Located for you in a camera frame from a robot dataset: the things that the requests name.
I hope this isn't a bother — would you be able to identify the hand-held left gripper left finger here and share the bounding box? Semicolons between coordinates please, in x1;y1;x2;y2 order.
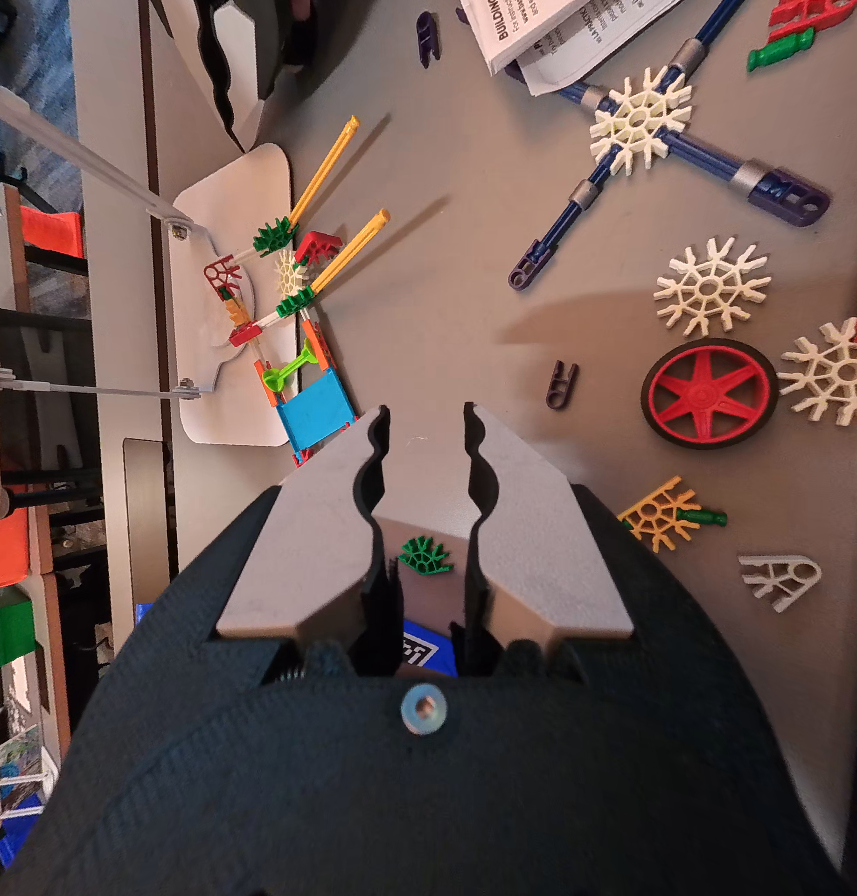
216;404;406;679

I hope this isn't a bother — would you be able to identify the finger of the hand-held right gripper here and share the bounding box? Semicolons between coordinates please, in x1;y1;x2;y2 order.
196;0;289;154

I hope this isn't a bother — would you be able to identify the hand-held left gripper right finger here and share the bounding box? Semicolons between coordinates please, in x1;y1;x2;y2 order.
449;401;635;679

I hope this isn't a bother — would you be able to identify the yellow fan connector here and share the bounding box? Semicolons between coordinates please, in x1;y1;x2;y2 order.
617;476;702;554

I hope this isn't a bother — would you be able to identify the green fan connector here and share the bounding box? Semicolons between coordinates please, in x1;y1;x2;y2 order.
398;535;455;577

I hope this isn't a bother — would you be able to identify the blue box with printed tag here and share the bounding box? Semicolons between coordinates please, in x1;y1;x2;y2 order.
400;619;460;679

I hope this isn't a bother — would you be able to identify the colourful toy construction model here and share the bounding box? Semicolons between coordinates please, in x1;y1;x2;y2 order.
203;115;392;469

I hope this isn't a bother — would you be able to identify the purple clip connector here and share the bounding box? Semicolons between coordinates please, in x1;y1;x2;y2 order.
416;10;443;69
545;360;579;410

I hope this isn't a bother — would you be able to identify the red wheel with black tyre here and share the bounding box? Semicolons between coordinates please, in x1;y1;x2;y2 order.
641;338;779;449

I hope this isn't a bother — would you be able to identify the grey fan connector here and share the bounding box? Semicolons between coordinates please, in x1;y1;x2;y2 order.
738;554;822;613

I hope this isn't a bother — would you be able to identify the white instruction booklet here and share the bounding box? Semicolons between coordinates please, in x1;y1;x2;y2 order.
460;0;597;77

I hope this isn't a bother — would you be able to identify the orange cloth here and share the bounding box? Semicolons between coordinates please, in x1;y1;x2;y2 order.
0;507;30;590
19;205;83;259

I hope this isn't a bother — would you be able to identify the green plastic box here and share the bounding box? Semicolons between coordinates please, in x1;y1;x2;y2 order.
0;587;37;669

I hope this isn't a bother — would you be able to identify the white snowflake connector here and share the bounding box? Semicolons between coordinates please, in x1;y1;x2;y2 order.
654;237;772;337
777;318;857;426

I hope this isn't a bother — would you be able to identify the white paper sheet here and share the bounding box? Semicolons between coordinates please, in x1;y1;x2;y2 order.
516;0;688;98

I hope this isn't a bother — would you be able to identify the blue rod cross assembly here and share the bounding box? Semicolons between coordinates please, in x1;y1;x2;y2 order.
507;0;831;291

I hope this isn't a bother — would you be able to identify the red connector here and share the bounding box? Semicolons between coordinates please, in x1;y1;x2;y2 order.
767;0;857;44

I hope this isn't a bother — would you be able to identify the white metal base plate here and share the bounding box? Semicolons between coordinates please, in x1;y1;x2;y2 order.
171;143;300;447

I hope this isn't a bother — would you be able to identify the picture in white frame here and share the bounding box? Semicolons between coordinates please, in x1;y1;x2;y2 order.
0;724;58;820

